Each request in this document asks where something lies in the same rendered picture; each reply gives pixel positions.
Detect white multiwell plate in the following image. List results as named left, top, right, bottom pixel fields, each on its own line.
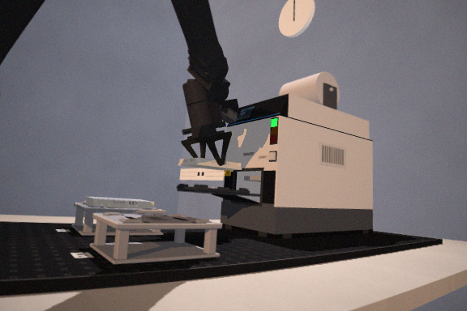
left=84, top=197, right=154, bottom=209

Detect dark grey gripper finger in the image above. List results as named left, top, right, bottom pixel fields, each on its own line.
left=204, top=131, right=232, bottom=166
left=181, top=137, right=206, bottom=158

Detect white roll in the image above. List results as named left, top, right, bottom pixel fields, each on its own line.
left=279, top=71, right=340, bottom=104

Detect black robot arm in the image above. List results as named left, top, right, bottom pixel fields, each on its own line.
left=0, top=0, right=239, bottom=124

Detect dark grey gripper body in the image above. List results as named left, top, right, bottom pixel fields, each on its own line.
left=182, top=100, right=226, bottom=139

